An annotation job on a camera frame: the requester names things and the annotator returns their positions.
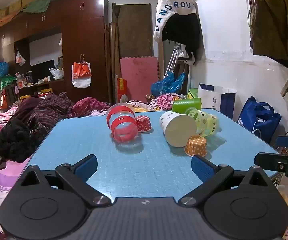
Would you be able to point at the blue plastic bag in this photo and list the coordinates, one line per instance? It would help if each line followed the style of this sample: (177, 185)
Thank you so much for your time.
(164, 86)

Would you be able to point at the white paper cup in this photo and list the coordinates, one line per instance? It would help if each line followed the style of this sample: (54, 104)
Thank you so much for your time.
(180, 130)

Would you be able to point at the green bag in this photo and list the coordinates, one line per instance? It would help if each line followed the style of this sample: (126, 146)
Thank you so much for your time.
(192, 93)

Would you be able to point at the black television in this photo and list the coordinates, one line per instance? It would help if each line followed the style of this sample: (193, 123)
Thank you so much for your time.
(40, 71)

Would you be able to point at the dark wooden wardrobe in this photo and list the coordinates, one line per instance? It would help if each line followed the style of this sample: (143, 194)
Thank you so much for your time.
(89, 30)

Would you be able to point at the black fluffy cloth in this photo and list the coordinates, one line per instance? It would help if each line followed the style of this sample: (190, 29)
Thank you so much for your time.
(14, 140)

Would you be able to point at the orange and white plastic bag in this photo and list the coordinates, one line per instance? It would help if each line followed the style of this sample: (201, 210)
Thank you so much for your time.
(81, 77)

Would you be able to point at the pink rose print cloth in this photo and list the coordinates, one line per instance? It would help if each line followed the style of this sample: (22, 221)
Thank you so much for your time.
(162, 101)

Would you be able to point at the white paper shopping bag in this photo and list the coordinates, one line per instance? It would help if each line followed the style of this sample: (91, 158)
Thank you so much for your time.
(209, 97)

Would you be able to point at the brown wooden board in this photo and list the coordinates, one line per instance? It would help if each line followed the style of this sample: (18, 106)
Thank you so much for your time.
(134, 30)

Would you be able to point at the pink foam mat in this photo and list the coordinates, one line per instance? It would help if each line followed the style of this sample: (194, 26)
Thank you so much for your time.
(139, 80)

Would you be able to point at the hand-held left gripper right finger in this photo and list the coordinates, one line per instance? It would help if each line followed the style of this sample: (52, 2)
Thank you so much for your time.
(203, 168)

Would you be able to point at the red packet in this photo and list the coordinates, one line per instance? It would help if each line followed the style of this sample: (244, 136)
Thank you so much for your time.
(122, 88)

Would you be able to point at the small hanging plastic bag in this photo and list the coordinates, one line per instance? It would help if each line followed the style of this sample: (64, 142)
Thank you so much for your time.
(20, 59)

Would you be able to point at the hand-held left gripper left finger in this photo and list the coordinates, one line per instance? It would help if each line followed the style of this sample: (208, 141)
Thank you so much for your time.
(87, 167)

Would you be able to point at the dark plaid cloth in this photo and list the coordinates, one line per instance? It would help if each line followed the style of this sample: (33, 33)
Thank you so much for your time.
(49, 112)

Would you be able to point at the white crumpled plastic bag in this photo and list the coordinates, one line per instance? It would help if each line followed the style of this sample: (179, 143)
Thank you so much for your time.
(56, 73)

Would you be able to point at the black hanging garment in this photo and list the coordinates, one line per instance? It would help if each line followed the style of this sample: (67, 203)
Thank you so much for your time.
(184, 30)

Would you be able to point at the olive hanging jacket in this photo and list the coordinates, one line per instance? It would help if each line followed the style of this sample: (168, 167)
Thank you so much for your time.
(273, 25)

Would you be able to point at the red striped clear cup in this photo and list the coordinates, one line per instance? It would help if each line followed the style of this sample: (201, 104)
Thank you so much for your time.
(122, 127)

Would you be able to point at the orange polka dot paper cup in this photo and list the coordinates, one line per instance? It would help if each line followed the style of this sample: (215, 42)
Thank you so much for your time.
(196, 146)

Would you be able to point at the magenta floral blanket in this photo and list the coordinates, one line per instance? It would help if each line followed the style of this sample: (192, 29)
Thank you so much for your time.
(89, 106)

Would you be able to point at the green patterned clear cup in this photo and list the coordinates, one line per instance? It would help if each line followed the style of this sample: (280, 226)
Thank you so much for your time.
(207, 123)

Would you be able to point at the plain green cup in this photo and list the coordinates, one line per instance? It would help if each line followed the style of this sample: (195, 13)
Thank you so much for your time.
(186, 104)

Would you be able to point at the blue tote bag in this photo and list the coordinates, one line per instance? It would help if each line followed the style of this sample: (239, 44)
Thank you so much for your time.
(256, 115)

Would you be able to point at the white hooded sweatshirt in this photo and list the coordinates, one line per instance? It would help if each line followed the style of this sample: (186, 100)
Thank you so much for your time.
(169, 7)

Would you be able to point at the red polka dot paper cup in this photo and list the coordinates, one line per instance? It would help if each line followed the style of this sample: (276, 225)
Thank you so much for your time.
(143, 123)

